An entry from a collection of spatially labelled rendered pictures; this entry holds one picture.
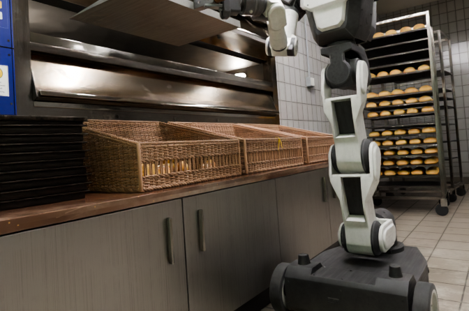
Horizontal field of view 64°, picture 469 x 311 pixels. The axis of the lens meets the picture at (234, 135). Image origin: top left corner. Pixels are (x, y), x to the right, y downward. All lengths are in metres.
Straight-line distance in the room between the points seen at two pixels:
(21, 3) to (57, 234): 0.95
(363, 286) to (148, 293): 0.74
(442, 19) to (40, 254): 5.86
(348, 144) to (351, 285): 0.53
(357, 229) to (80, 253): 1.09
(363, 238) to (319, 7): 0.96
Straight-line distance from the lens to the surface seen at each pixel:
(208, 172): 1.40
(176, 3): 1.34
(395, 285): 1.46
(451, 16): 6.22
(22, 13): 1.63
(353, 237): 1.68
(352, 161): 1.59
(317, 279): 1.54
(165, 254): 1.19
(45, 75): 1.61
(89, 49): 1.73
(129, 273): 1.11
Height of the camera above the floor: 0.69
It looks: 2 degrees up
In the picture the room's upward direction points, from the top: 4 degrees counter-clockwise
